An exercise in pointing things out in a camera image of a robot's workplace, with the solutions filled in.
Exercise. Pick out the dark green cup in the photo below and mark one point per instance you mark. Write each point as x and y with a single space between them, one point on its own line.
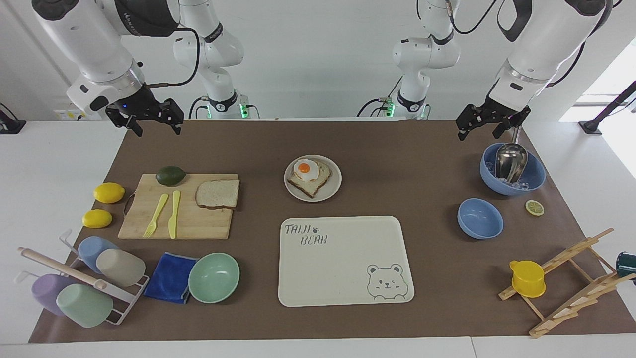
627 264

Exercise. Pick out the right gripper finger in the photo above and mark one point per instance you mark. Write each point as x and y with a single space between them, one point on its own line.
172 112
124 119

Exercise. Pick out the small blue bowl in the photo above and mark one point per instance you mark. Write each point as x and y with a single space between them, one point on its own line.
480 219

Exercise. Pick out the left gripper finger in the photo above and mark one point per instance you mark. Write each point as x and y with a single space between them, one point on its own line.
514 121
472 117

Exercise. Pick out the wooden folding rack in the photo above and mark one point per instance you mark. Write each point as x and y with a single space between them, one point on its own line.
571 288

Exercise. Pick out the yellow lemon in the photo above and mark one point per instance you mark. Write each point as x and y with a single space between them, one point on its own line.
109 193
97 219

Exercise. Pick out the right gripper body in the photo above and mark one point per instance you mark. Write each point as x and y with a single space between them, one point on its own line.
140 103

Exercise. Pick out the blue cup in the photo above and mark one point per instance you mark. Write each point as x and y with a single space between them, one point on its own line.
89 248

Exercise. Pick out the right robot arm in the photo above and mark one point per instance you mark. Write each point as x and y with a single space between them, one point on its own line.
89 44

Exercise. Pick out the cream tray with bear print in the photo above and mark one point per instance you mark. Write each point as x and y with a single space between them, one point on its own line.
343 258

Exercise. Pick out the large blue bowl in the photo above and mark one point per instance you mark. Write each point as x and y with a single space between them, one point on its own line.
492 175

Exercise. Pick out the toast slice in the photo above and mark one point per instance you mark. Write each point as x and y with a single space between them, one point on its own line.
310 186

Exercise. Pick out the black stand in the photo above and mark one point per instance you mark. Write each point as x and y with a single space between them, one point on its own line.
11 124
611 104

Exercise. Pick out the beige round plate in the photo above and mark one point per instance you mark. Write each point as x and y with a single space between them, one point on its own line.
332 188

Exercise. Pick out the green bowl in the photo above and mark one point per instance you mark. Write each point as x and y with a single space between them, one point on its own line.
213 278

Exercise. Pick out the wooden cutting board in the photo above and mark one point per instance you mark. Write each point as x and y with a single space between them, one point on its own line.
198 221

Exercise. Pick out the lemon slice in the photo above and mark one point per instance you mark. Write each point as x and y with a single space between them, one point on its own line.
534 208

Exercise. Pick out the green avocado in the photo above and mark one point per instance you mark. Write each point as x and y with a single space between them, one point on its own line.
170 175

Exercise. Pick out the plain bread slice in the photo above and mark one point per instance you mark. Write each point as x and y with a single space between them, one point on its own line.
217 194

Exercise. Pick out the fried egg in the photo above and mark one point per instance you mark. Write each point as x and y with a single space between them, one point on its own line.
306 170

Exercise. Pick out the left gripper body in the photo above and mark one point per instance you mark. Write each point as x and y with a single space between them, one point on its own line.
503 111

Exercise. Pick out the blue cloth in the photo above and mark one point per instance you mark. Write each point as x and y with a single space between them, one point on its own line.
170 277

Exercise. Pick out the yellow plastic knife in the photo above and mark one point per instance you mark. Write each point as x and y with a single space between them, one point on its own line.
173 216

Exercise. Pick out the metal scoop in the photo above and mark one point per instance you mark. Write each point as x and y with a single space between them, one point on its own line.
512 161

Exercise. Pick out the beige cup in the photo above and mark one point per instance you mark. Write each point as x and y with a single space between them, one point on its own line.
121 267

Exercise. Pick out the yellow plastic fork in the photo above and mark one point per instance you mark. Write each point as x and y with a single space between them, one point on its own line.
156 215

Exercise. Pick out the purple cup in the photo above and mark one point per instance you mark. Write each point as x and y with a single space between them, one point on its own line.
45 293

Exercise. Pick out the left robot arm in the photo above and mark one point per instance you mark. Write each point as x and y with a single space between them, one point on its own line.
536 44

